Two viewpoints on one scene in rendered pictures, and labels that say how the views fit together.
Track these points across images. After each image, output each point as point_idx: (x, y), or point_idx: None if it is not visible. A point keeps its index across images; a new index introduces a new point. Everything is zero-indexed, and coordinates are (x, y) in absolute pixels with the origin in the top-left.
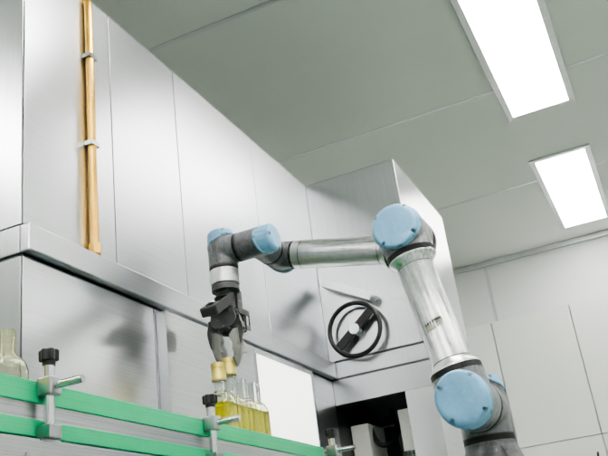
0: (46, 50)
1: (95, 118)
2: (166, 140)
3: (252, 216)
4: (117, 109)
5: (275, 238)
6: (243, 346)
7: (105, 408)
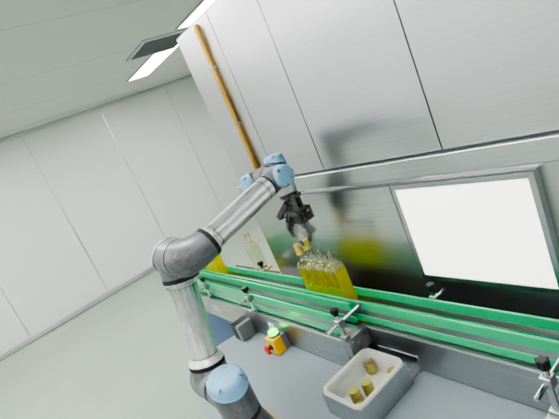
0: (206, 90)
1: (229, 109)
2: (266, 55)
3: (381, 8)
4: (237, 76)
5: (245, 189)
6: (299, 235)
7: (220, 289)
